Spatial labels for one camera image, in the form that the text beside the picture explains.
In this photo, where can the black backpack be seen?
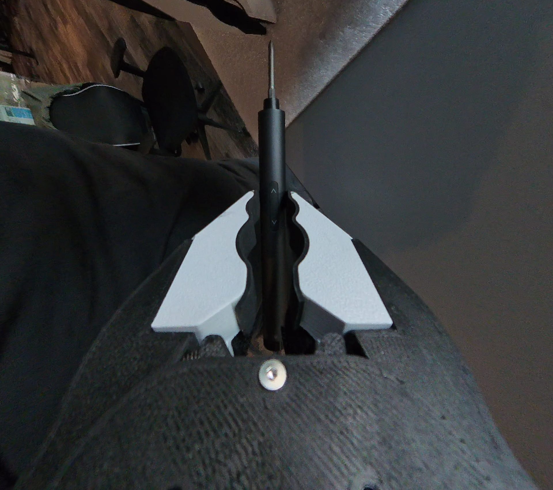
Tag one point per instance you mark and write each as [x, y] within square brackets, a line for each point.
[99, 114]

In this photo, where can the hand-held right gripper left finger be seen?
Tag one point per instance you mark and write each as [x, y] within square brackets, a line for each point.
[203, 278]

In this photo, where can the grey foam sheet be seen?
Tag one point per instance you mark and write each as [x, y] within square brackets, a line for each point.
[324, 23]

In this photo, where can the black office chair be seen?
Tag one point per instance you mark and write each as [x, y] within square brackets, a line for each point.
[168, 96]

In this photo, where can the black electric screwdriver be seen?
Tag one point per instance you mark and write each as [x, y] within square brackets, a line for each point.
[271, 152]

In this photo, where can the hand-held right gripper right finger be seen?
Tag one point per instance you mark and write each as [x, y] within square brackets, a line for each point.
[341, 282]

